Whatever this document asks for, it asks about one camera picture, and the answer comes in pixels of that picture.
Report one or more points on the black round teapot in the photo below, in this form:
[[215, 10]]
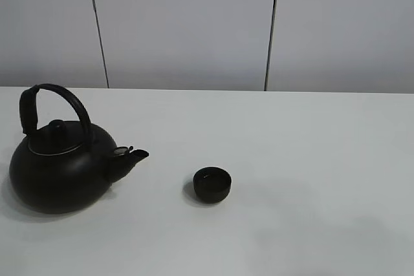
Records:
[[66, 165]]

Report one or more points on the small black teacup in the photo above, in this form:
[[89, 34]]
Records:
[[212, 184]]

